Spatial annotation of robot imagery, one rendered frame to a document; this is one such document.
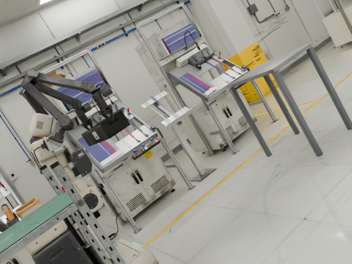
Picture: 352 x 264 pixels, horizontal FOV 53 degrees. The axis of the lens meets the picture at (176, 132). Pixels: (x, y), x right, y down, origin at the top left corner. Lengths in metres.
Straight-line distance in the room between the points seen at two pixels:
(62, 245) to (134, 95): 3.92
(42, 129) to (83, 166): 0.35
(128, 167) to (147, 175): 0.24
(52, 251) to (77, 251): 0.14
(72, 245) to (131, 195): 1.79
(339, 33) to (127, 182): 4.80
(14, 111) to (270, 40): 4.94
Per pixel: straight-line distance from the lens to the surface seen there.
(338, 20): 7.10
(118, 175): 3.92
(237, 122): 4.65
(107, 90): 2.30
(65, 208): 1.31
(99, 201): 2.45
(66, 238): 2.27
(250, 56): 6.50
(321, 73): 3.17
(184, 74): 4.45
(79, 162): 2.40
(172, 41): 4.61
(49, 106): 2.35
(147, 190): 4.03
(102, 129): 2.29
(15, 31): 5.79
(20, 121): 5.47
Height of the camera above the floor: 1.15
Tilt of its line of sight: 8 degrees down
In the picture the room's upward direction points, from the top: 31 degrees counter-clockwise
